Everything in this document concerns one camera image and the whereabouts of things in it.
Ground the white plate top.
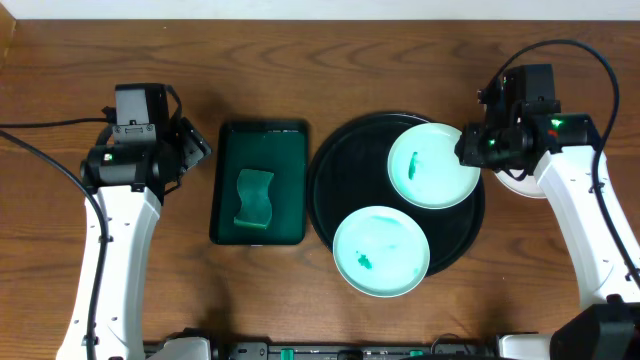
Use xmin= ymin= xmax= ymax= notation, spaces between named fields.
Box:
xmin=495 ymin=171 xmax=546 ymax=199

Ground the white plate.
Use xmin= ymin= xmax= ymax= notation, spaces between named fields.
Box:
xmin=495 ymin=171 xmax=546 ymax=199
xmin=387 ymin=122 xmax=480 ymax=210
xmin=332 ymin=206 xmax=431 ymax=298

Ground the green wavy sponge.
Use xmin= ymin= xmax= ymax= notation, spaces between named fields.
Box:
xmin=234 ymin=169 xmax=274 ymax=230

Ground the white plate bottom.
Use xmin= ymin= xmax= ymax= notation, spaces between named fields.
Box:
xmin=332 ymin=206 xmax=431 ymax=298

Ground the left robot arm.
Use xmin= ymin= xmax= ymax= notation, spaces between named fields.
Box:
xmin=56 ymin=117 xmax=211 ymax=359

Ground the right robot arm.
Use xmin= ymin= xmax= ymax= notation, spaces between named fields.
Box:
xmin=455 ymin=113 xmax=639 ymax=359

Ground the black rectangular tray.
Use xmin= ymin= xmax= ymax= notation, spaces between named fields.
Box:
xmin=209 ymin=121 xmax=309 ymax=246

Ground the black round tray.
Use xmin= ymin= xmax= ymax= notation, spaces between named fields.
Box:
xmin=306 ymin=112 xmax=485 ymax=276

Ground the left black cable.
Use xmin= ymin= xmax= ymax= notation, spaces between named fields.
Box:
xmin=0 ymin=117 xmax=111 ymax=360

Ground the black cable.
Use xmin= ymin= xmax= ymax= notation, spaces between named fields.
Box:
xmin=0 ymin=117 xmax=111 ymax=360
xmin=487 ymin=38 xmax=640 ymax=291

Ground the right black cable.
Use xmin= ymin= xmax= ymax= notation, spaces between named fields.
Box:
xmin=487 ymin=38 xmax=640 ymax=291

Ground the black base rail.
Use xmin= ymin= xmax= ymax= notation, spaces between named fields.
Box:
xmin=144 ymin=339 xmax=501 ymax=360

